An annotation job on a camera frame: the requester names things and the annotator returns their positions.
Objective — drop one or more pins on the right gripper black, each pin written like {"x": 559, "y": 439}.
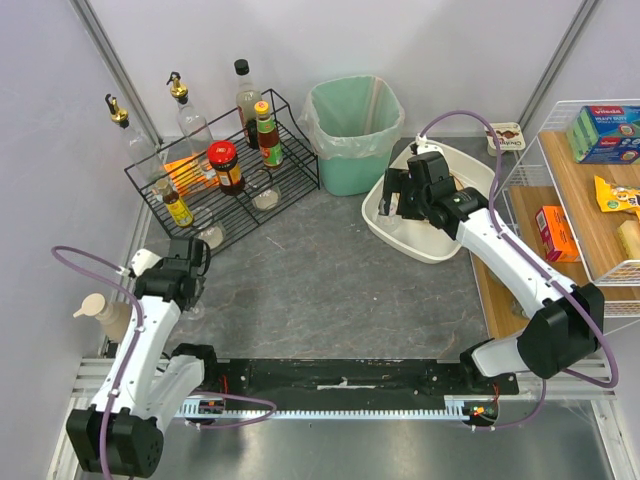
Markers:
{"x": 396, "y": 191}

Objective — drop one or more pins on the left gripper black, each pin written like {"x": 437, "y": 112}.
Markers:
{"x": 195, "y": 290}

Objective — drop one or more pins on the clear plastic cup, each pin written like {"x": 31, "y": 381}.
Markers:
{"x": 388, "y": 224}
{"x": 196, "y": 313}

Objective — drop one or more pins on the wide glass jar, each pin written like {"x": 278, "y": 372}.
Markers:
{"x": 208, "y": 228}

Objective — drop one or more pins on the small yellow label bottle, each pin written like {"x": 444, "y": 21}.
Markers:
{"x": 175, "y": 205}

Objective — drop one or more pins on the floral ceramic plate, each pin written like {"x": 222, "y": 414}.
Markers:
{"x": 461, "y": 182}

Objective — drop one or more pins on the glass jar with rice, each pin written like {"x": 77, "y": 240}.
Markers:
{"x": 264, "y": 193}

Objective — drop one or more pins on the yellow cap chili sauce bottle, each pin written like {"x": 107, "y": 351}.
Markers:
{"x": 268, "y": 136}

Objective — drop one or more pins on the red lid sauce jar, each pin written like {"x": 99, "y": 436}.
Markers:
{"x": 222, "y": 156}

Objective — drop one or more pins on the glass oil bottle gold spout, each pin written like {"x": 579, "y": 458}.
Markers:
{"x": 192, "y": 123}

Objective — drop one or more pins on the dark soy sauce bottle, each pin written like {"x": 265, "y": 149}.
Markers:
{"x": 246, "y": 98}

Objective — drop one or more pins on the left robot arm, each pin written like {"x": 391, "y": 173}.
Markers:
{"x": 122, "y": 430}

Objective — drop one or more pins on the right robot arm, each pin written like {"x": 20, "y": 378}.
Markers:
{"x": 565, "y": 319}

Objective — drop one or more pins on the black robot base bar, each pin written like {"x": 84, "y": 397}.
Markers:
{"x": 397, "y": 383}

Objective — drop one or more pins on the white plastic basin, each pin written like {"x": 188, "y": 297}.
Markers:
{"x": 418, "y": 239}

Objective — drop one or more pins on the beige pump soap bottle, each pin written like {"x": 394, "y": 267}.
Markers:
{"x": 113, "y": 316}

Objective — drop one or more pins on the green trash bin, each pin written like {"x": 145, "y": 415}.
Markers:
{"x": 347, "y": 177}

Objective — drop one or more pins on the clear trash bag liner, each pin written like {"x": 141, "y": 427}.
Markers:
{"x": 352, "y": 117}

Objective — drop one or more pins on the orange snack packet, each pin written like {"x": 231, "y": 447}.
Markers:
{"x": 191, "y": 174}

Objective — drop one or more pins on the chocolate pudding cup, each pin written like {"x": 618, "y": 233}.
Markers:
{"x": 509, "y": 135}

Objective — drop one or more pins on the orange pink box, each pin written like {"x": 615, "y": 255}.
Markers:
{"x": 556, "y": 236}

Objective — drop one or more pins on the yellow snack bag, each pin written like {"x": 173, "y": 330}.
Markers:
{"x": 612, "y": 198}

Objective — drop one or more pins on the green sponge pack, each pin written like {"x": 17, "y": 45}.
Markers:
{"x": 605, "y": 134}

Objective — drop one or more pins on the yellow sponge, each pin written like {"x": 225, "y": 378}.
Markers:
{"x": 629, "y": 235}

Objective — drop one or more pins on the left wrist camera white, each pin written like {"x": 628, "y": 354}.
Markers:
{"x": 141, "y": 261}

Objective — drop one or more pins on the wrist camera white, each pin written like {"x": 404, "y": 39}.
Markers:
{"x": 421, "y": 148}
{"x": 141, "y": 261}

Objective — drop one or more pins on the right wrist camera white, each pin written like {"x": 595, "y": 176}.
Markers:
{"x": 421, "y": 148}

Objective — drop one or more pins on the black wire rack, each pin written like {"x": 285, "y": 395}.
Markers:
{"x": 297, "y": 176}

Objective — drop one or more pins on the white wire shelf unit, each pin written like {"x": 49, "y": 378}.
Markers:
{"x": 546, "y": 174}

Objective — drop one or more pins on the grey cable duct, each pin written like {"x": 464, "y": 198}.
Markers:
{"x": 201, "y": 409}

